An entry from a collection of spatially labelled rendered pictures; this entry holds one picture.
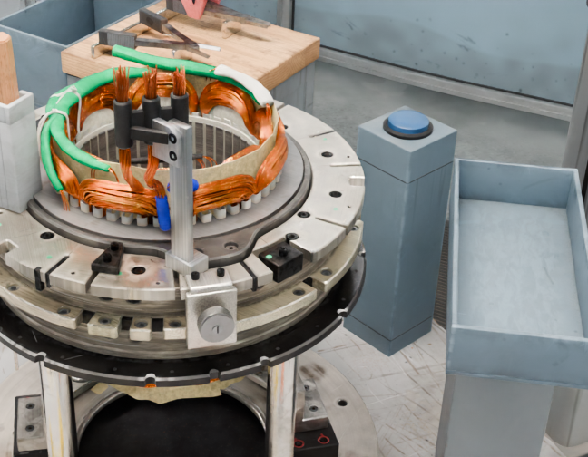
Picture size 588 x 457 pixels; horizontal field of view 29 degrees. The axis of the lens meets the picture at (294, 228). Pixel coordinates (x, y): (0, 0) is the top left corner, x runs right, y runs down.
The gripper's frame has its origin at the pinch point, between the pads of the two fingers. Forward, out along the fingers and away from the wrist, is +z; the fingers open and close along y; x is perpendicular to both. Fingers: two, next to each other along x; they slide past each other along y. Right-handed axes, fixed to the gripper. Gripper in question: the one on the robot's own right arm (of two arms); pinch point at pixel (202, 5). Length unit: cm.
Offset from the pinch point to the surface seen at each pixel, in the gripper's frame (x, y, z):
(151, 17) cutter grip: -2.0, 6.4, -0.4
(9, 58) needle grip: 12.2, 41.6, -13.2
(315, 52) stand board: 12.0, -3.8, 3.6
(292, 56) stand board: 11.9, 0.9, 2.4
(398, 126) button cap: 26.3, 4.8, 4.5
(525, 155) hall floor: -15, -182, 110
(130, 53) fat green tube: 10.6, 26.0, -7.2
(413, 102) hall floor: -56, -193, 110
